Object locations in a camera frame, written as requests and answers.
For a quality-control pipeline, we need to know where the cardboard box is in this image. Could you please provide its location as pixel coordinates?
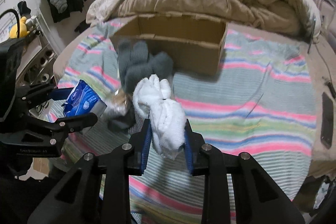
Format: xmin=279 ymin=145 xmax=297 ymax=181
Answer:
xmin=110 ymin=14 xmax=227 ymax=76

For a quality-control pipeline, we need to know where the white floral quilt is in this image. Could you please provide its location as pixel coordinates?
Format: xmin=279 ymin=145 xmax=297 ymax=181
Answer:
xmin=85 ymin=0 xmax=117 ymax=26

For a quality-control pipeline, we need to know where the yellow plush toy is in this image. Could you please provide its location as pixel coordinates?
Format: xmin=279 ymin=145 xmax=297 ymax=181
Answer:
xmin=9 ymin=16 xmax=30 ymax=39

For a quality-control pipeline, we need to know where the black charging cable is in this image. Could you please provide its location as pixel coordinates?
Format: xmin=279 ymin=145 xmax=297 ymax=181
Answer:
xmin=313 ymin=41 xmax=336 ymax=98

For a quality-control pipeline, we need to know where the black smartphone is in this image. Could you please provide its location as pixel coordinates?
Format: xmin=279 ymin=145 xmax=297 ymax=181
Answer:
xmin=320 ymin=93 xmax=334 ymax=149

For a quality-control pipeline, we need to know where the beige bed sheet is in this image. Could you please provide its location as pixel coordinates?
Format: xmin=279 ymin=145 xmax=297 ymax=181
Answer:
xmin=53 ymin=28 xmax=335 ymax=179

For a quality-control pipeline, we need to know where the blue tissue pack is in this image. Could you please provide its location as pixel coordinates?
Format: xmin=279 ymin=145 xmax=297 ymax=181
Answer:
xmin=62 ymin=80 xmax=106 ymax=118

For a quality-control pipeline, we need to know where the white sock bundle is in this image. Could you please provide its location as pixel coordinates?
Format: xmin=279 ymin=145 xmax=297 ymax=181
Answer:
xmin=133 ymin=74 xmax=186 ymax=160

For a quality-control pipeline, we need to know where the clear plastic snack bag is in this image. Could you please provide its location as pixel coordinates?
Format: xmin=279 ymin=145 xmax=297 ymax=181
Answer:
xmin=104 ymin=88 xmax=131 ymax=118

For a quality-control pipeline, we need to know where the striped colourful towel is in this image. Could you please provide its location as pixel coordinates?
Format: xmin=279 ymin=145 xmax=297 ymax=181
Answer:
xmin=49 ymin=19 xmax=317 ymax=223

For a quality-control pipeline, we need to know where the grey sock pair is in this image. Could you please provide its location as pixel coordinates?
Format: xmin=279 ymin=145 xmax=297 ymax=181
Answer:
xmin=117 ymin=39 xmax=174 ymax=94

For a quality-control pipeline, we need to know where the white shelf rack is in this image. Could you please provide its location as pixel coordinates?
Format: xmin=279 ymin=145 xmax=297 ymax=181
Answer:
xmin=0 ymin=0 xmax=59 ymax=119

